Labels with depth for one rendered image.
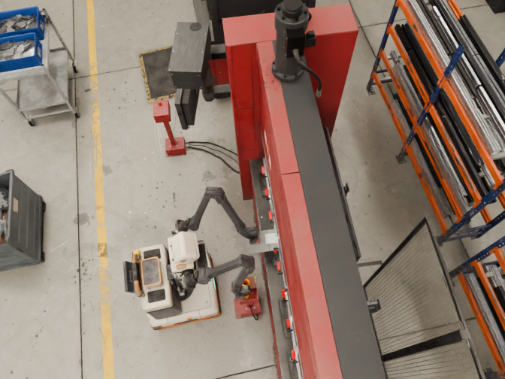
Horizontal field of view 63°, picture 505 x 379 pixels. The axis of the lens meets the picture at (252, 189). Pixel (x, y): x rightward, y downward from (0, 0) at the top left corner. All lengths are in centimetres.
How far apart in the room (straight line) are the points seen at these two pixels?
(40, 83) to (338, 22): 398
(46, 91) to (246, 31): 343
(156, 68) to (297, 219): 419
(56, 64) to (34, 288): 277
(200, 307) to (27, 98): 331
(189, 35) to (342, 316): 232
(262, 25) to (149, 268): 207
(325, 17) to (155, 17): 406
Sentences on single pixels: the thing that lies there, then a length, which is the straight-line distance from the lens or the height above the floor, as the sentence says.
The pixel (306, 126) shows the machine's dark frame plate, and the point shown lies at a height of 230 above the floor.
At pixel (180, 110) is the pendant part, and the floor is 152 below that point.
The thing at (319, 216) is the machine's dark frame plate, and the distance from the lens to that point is 207.
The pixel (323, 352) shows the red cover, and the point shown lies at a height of 230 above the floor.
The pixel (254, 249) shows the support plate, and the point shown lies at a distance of 336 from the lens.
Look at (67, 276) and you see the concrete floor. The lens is 480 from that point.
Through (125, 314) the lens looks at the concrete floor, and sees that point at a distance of 447.
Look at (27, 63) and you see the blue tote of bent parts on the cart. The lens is 520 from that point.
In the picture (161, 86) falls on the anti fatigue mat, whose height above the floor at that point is 1.
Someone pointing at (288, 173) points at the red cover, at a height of 230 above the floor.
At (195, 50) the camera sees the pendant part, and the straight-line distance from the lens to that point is 324.
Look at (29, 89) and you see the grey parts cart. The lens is 583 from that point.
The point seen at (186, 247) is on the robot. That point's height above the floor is 138.
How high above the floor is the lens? 420
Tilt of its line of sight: 64 degrees down
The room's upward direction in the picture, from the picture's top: 4 degrees counter-clockwise
